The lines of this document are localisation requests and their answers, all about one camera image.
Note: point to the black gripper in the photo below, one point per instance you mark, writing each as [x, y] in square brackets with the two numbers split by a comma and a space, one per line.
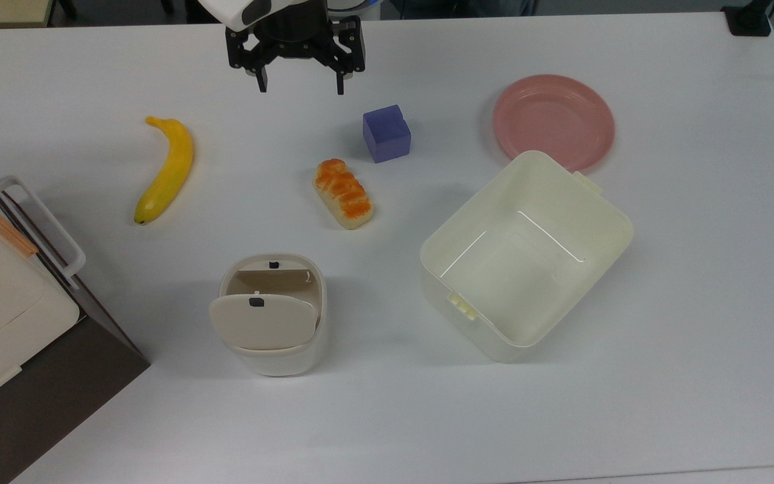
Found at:
[291, 33]

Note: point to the white lidded trash can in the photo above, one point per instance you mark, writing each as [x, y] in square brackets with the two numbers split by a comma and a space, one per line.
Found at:
[273, 316]

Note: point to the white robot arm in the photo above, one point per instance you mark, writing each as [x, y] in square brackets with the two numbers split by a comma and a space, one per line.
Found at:
[236, 12]

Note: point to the purple cube block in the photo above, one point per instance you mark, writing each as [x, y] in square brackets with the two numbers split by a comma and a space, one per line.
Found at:
[387, 134]

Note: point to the orange glazed bread loaf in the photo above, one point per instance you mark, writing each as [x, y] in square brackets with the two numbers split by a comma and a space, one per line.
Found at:
[342, 193]

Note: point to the yellow banana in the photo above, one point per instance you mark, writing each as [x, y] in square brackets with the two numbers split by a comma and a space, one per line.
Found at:
[168, 171]

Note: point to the pink plate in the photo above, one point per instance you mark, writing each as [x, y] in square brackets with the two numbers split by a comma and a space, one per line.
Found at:
[553, 122]

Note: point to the tan wooden desk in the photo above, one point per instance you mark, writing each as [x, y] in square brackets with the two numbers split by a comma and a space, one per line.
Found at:
[1, 10]

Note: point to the cream plastic storage bin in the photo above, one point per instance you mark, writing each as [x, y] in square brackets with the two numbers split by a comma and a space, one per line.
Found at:
[528, 259]

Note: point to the white toaster oven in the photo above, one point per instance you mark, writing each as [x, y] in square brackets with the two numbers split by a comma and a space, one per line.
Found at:
[4, 316]

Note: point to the black table clamp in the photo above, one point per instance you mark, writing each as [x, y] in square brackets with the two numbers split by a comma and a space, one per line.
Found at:
[748, 17]

